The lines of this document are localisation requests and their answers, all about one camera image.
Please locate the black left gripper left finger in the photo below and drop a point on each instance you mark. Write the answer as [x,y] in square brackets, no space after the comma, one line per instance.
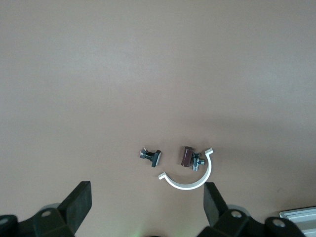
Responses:
[76,207]

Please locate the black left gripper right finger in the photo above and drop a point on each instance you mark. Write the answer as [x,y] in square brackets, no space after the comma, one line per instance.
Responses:
[213,209]

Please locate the black square push button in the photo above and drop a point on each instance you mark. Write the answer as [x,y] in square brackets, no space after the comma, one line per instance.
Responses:
[155,158]

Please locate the silver metal valve fitting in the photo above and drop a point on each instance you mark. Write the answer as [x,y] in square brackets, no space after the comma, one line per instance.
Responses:
[197,163]

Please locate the brown cylindrical capacitor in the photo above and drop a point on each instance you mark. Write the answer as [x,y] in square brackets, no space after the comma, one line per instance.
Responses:
[186,156]

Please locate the white plastic storage bin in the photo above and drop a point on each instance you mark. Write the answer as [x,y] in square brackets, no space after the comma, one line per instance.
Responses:
[301,216]

